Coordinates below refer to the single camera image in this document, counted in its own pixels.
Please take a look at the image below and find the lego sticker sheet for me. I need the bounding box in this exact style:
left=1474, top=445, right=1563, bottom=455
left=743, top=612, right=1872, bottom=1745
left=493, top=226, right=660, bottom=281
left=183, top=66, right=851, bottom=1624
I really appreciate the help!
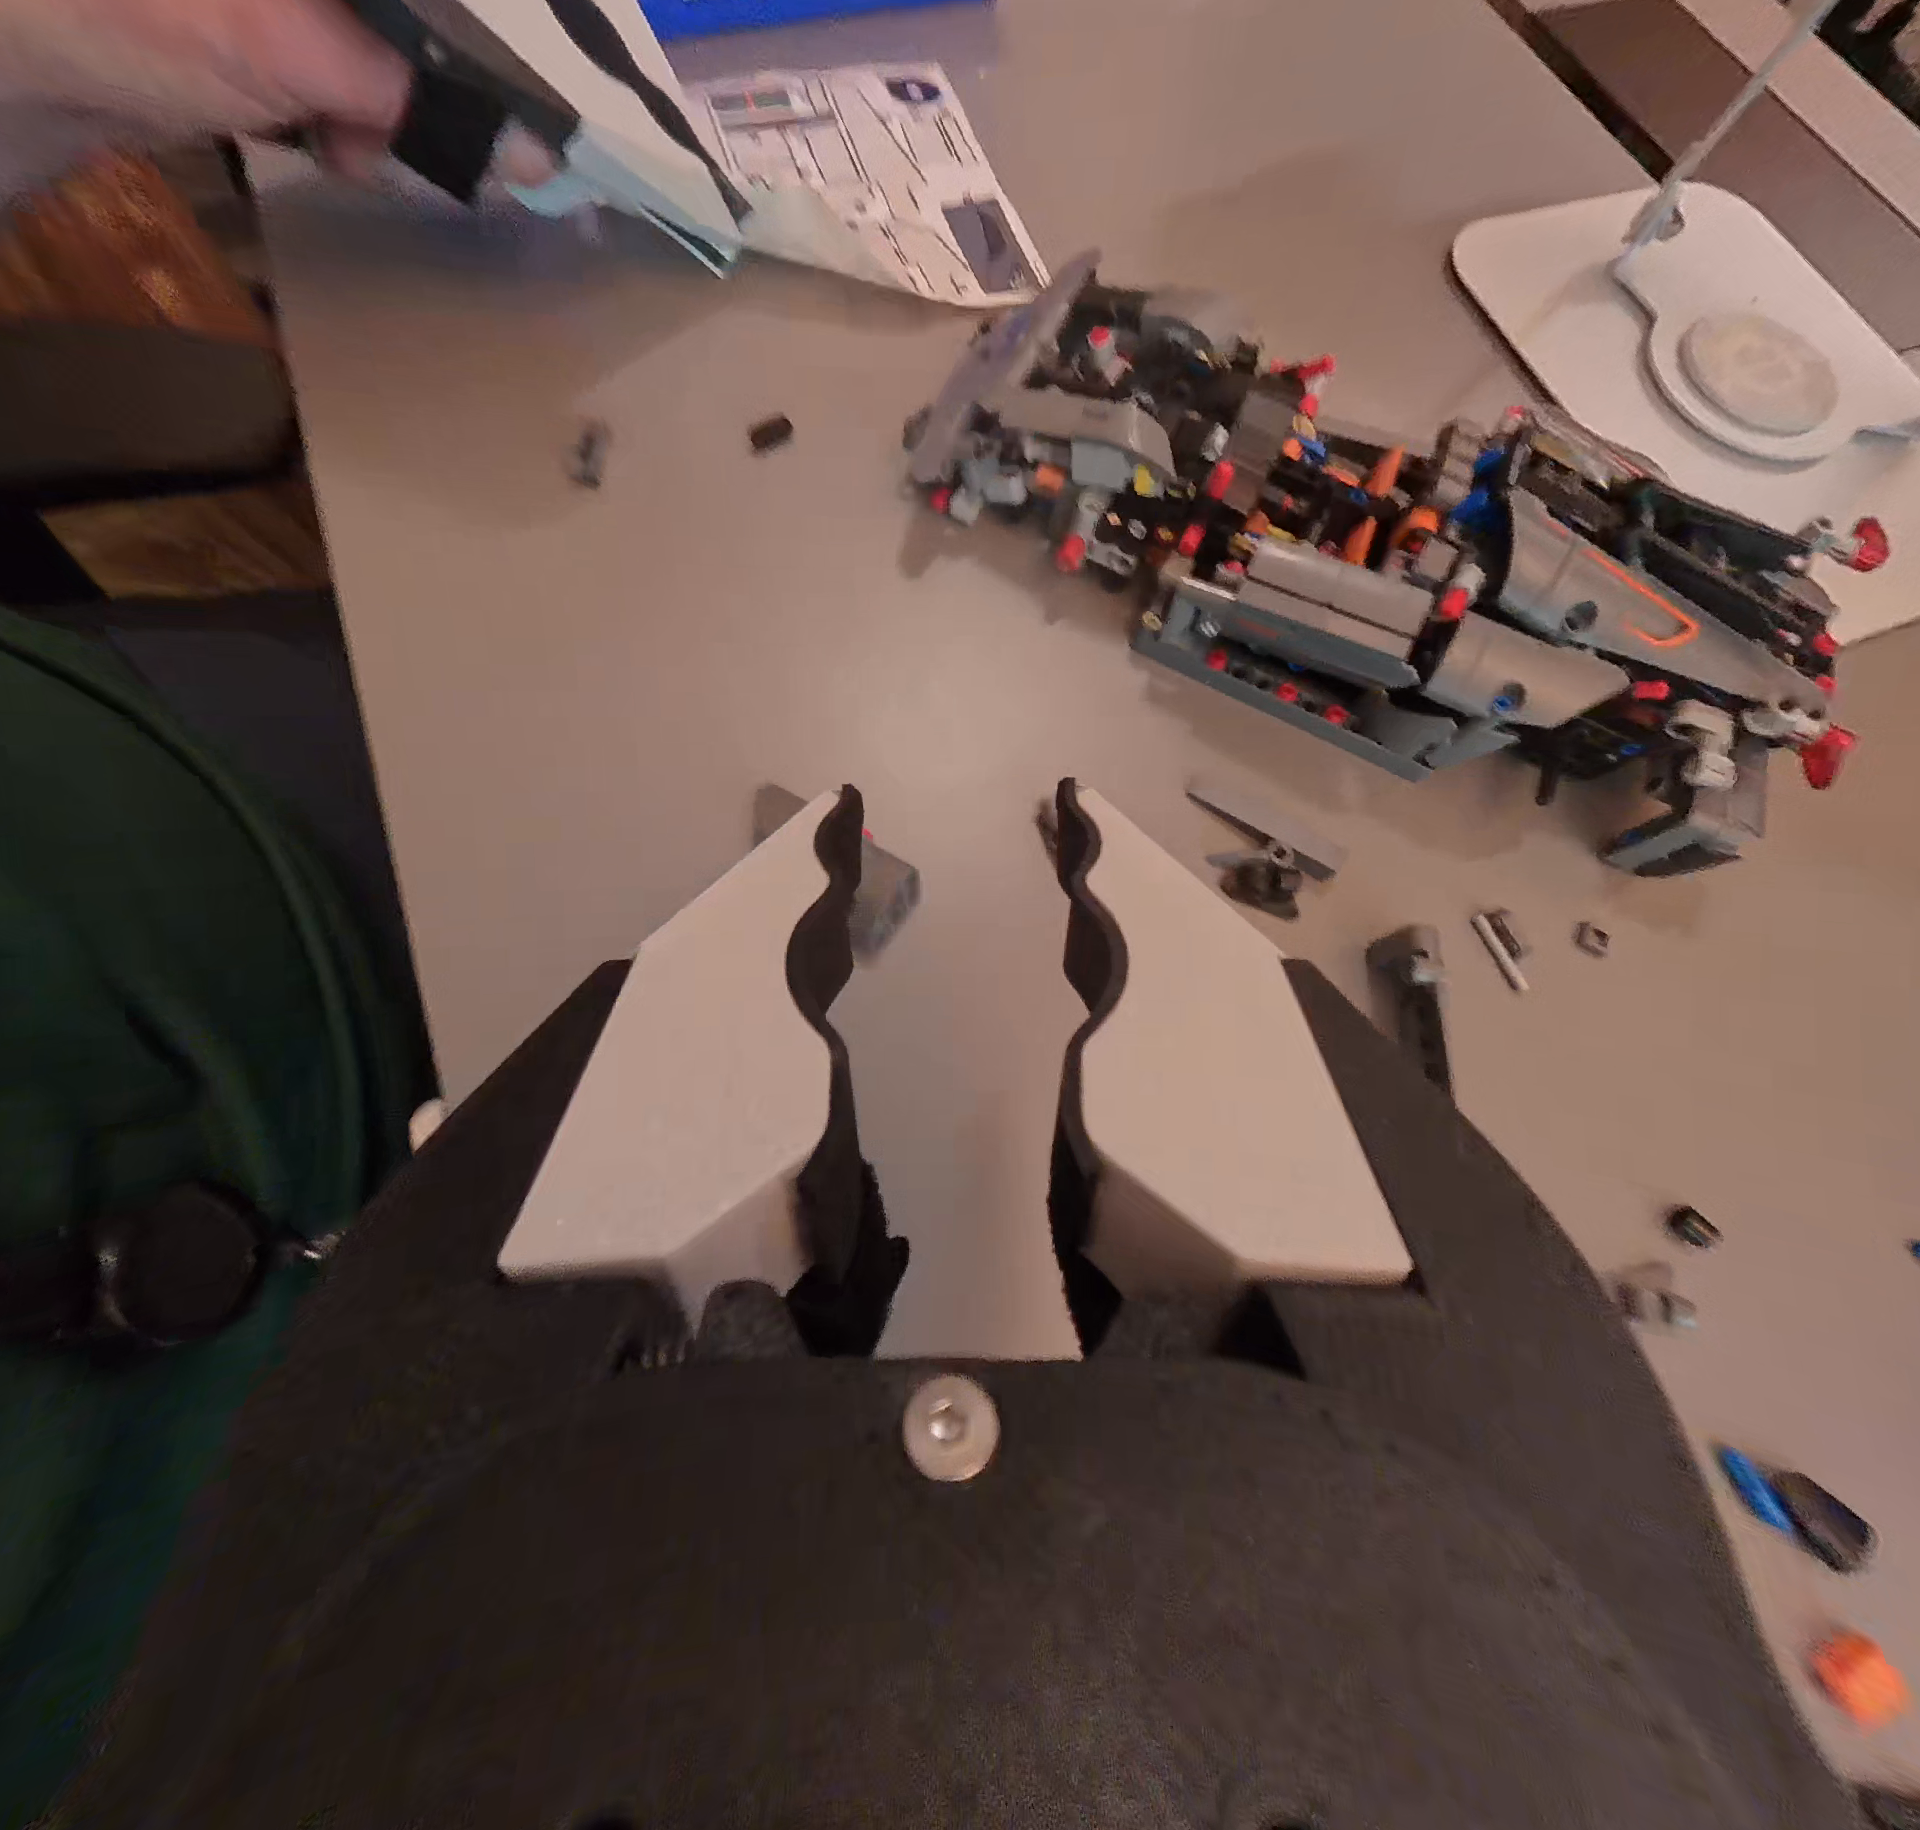
left=682, top=59, right=1052, bottom=308

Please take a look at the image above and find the blue lego pin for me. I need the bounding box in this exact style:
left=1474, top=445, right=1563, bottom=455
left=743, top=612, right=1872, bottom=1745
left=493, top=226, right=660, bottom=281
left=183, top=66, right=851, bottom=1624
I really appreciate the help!
left=1713, top=1440, right=1879, bottom=1573

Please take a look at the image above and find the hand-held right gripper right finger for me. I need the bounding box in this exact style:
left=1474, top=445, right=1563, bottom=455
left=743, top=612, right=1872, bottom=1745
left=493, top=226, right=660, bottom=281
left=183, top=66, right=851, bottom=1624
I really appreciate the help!
left=1049, top=778, right=1417, bottom=1303

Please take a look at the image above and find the black office chair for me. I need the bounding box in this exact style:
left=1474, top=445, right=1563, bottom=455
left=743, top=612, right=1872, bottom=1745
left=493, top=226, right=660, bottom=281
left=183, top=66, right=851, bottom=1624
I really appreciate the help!
left=0, top=313, right=303, bottom=495

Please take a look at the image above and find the dark grey lego liftarm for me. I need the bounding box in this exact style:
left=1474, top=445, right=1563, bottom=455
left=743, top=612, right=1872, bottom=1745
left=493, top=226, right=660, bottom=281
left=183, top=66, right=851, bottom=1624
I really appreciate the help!
left=750, top=784, right=923, bottom=960

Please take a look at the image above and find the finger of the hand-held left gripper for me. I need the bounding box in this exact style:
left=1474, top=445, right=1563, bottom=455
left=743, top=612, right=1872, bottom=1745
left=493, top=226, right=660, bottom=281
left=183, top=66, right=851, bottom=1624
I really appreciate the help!
left=513, top=0, right=751, bottom=212
left=425, top=0, right=747, bottom=276

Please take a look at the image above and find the grey flat lego tile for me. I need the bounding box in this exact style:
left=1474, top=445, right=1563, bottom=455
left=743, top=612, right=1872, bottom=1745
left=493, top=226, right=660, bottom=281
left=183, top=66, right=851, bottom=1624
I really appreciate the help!
left=1185, top=784, right=1349, bottom=881

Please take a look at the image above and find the person's left hand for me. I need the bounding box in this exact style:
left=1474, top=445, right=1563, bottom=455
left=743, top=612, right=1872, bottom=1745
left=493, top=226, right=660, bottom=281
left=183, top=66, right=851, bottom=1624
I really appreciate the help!
left=0, top=0, right=558, bottom=203

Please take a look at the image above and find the black angled lego piece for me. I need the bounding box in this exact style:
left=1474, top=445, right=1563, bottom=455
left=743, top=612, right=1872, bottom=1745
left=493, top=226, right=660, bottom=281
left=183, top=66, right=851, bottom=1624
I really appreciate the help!
left=1208, top=839, right=1307, bottom=919

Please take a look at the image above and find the person's green shirt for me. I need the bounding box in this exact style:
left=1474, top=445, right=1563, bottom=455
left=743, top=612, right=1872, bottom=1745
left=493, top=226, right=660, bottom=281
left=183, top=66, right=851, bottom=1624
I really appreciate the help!
left=0, top=606, right=438, bottom=1830

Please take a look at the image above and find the white book stand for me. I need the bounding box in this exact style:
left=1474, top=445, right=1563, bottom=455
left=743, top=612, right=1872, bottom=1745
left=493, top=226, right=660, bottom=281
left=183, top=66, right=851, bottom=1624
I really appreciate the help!
left=1447, top=0, right=1920, bottom=650

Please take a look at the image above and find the grey black lego car model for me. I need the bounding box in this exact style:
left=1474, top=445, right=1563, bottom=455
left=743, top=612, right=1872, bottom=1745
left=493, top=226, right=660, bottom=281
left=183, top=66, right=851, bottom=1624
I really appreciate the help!
left=899, top=253, right=1891, bottom=879

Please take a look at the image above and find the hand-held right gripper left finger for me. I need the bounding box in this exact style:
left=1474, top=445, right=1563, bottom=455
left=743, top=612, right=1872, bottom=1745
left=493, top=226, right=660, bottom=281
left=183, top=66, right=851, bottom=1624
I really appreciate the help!
left=495, top=781, right=872, bottom=1290

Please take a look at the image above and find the orange lego piece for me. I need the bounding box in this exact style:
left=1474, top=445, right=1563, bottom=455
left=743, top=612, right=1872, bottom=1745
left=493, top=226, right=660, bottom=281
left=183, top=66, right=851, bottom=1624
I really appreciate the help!
left=1805, top=1631, right=1912, bottom=1726

